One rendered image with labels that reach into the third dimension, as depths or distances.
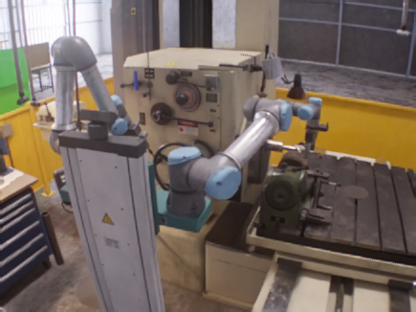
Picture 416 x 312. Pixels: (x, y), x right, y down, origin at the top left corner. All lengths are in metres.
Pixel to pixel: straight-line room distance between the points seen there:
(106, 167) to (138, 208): 0.18
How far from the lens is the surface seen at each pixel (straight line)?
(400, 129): 4.38
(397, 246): 2.06
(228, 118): 1.90
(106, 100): 1.43
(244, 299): 2.75
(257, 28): 2.44
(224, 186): 1.06
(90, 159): 1.16
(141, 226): 1.18
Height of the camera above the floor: 2.17
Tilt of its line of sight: 25 degrees down
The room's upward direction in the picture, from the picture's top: straight up
